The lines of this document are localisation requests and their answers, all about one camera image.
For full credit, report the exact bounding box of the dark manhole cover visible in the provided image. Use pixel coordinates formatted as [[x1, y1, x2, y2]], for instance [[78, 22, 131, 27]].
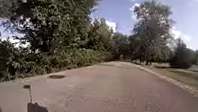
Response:
[[47, 74, 67, 81]]

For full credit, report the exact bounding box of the wood of trees and bushes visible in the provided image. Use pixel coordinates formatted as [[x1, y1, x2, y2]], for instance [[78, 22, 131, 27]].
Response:
[[0, 0, 136, 93]]

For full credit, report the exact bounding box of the tall leafy tree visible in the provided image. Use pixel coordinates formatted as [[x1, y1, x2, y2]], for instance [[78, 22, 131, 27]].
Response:
[[128, 0, 177, 67]]

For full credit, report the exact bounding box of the pale kerb strip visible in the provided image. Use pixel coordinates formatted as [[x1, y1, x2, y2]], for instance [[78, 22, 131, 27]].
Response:
[[129, 62, 198, 102]]

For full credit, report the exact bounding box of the dark bush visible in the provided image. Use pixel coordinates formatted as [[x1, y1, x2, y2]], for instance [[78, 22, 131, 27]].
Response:
[[169, 37, 198, 71]]

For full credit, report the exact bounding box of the bare dirt verge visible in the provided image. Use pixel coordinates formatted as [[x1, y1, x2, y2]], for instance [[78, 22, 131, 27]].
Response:
[[142, 60, 198, 97]]

